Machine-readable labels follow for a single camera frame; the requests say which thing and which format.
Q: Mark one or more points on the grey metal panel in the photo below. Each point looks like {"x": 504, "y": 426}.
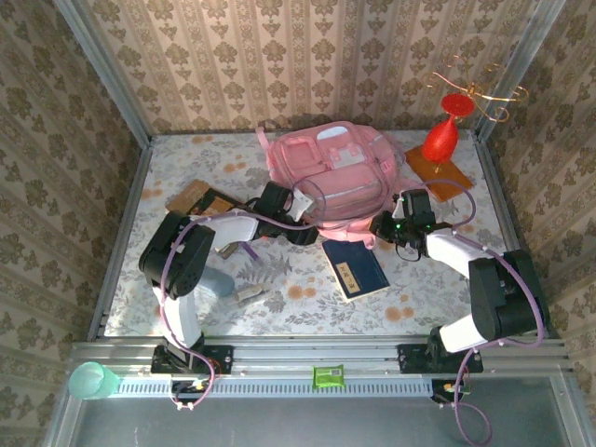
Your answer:
{"x": 298, "y": 423}

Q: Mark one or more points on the purple pen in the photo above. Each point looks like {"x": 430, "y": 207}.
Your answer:
{"x": 253, "y": 253}

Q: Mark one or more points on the green wrapped packet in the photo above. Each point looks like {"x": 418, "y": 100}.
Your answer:
{"x": 328, "y": 376}

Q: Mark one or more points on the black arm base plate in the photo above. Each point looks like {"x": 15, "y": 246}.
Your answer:
{"x": 412, "y": 358}
{"x": 223, "y": 358}

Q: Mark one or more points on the aluminium side rail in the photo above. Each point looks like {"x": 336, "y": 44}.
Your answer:
{"x": 490, "y": 163}
{"x": 130, "y": 195}

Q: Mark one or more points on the red goblet shaped ornament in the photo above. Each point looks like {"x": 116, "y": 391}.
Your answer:
{"x": 440, "y": 142}

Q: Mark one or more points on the aluminium frame post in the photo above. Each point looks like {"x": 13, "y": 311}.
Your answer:
{"x": 107, "y": 70}
{"x": 518, "y": 70}

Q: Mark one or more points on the aluminium mounting rail beam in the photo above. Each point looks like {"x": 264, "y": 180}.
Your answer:
{"x": 302, "y": 354}

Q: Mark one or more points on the orange wooden base plate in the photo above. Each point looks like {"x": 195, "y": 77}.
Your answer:
{"x": 447, "y": 181}

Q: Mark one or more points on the floral table cover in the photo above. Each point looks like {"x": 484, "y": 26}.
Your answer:
{"x": 326, "y": 316}

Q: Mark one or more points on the small tan cylindrical item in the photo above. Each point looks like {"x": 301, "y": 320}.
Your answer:
{"x": 227, "y": 252}

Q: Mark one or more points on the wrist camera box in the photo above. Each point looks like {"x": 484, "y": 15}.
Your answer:
{"x": 399, "y": 200}
{"x": 302, "y": 202}

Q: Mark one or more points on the dark blue book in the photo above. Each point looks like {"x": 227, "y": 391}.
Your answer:
{"x": 356, "y": 270}

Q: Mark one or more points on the pink student backpack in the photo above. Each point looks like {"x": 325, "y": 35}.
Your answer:
{"x": 335, "y": 186}

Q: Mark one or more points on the brown and black notebook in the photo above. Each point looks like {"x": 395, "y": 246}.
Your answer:
{"x": 191, "y": 195}

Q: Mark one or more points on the small beige white stationery item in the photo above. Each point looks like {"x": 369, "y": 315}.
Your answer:
{"x": 251, "y": 294}

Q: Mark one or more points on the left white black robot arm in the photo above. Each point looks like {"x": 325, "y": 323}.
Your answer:
{"x": 177, "y": 261}

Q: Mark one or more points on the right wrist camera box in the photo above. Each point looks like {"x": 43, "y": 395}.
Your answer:
{"x": 399, "y": 200}

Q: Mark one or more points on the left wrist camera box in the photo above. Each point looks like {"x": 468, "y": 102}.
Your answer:
{"x": 302, "y": 202}

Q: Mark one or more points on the teal plastic cup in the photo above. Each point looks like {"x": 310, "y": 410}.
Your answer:
{"x": 88, "y": 379}

